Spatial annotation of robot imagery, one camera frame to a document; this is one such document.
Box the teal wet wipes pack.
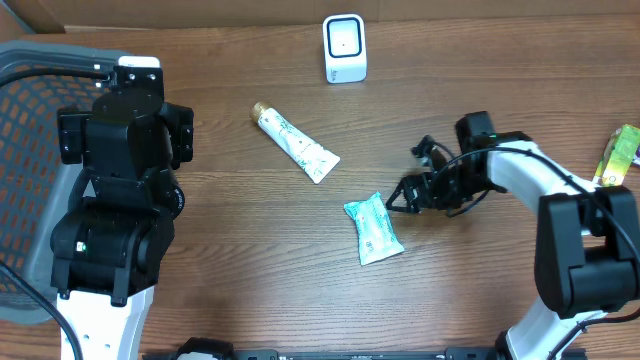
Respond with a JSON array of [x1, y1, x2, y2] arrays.
[[344, 192, 405, 266]]

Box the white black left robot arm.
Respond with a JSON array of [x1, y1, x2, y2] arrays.
[[50, 64, 194, 359]]

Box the grey plastic shopping basket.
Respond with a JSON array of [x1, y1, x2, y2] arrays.
[[1, 40, 129, 325]]

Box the white tube with gold cap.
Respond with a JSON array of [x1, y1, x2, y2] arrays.
[[250, 101, 340, 184]]

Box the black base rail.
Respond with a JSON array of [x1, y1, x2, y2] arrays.
[[142, 337, 589, 360]]

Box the white barcode scanner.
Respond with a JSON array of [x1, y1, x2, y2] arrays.
[[322, 13, 368, 84]]

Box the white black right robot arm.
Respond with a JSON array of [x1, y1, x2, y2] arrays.
[[386, 111, 639, 360]]

